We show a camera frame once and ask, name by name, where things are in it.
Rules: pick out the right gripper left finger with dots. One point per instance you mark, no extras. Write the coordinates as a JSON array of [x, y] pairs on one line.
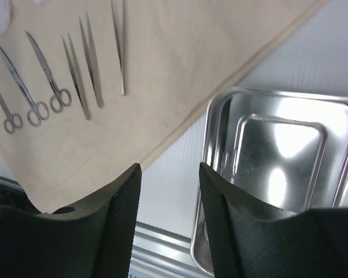
[[92, 237]]

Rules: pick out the aluminium front rail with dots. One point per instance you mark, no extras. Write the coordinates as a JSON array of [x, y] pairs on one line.
[[166, 252]]

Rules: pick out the steel tweezers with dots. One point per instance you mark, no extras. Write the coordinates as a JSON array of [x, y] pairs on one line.
[[76, 75], [119, 23], [91, 60]]

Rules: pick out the middle long steel scissors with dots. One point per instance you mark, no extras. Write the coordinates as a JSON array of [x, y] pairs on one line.
[[39, 111]]

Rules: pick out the small steel scissors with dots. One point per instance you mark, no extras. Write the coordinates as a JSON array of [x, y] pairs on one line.
[[61, 97]]

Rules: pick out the left white gauze pad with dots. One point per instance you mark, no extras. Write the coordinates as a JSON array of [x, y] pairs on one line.
[[7, 14]]

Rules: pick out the scalpel handle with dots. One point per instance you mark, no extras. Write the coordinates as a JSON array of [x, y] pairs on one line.
[[224, 170], [233, 165]]

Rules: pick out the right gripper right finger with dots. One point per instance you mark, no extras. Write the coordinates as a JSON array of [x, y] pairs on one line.
[[251, 238]]

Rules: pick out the beige cloth drape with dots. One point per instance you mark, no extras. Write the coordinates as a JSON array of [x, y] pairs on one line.
[[178, 54]]

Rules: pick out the left steel scissors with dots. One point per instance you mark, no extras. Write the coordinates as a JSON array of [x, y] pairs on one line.
[[13, 121]]

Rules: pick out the stainless steel tray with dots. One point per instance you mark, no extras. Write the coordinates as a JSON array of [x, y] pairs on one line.
[[292, 152]]

